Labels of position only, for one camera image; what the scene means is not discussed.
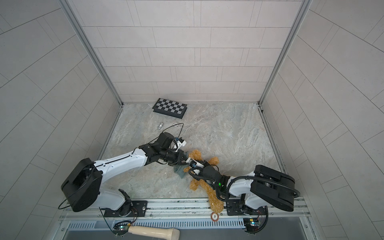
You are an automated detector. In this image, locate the left green circuit board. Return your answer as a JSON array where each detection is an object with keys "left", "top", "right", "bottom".
[{"left": 113, "top": 221, "right": 132, "bottom": 236}]

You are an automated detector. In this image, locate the green circuit board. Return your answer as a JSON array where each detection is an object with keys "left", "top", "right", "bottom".
[
  {"left": 113, "top": 221, "right": 132, "bottom": 236},
  {"left": 243, "top": 219, "right": 260, "bottom": 234}
]

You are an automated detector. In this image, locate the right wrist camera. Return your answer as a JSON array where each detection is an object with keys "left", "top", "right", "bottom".
[{"left": 186, "top": 158, "right": 205, "bottom": 175}]

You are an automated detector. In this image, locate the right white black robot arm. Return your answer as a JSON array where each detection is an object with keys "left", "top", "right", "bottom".
[{"left": 189, "top": 164, "right": 301, "bottom": 212}]

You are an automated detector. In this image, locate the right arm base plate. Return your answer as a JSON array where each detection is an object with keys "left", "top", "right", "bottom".
[{"left": 225, "top": 199, "right": 268, "bottom": 216}]

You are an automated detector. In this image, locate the folded black white chessboard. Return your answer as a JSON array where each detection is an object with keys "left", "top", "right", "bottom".
[{"left": 152, "top": 98, "right": 188, "bottom": 119}]

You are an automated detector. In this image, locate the beige wooden handle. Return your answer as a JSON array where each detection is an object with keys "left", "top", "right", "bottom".
[{"left": 128, "top": 226, "right": 180, "bottom": 240}]

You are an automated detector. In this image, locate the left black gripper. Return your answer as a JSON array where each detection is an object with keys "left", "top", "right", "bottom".
[{"left": 159, "top": 149, "right": 191, "bottom": 166}]

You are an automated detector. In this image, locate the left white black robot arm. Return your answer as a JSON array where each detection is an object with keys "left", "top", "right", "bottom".
[{"left": 61, "top": 132, "right": 187, "bottom": 217}]

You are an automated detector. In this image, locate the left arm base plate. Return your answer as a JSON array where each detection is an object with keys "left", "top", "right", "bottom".
[{"left": 102, "top": 201, "right": 148, "bottom": 218}]

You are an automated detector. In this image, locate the aluminium mounting rail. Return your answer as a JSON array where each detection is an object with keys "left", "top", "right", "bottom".
[{"left": 59, "top": 197, "right": 311, "bottom": 221}]

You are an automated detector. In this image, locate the right green circuit board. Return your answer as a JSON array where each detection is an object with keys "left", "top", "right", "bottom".
[{"left": 243, "top": 219, "right": 260, "bottom": 234}]

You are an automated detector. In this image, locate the tan teddy bear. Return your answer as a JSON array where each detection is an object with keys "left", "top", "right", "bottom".
[{"left": 182, "top": 149, "right": 225, "bottom": 214}]

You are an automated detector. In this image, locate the grey-green teddy sweater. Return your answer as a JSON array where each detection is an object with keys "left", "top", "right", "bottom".
[{"left": 173, "top": 163, "right": 188, "bottom": 179}]

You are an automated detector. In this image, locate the round red white sticker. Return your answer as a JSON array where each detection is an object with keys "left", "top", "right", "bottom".
[{"left": 211, "top": 212, "right": 219, "bottom": 222}]

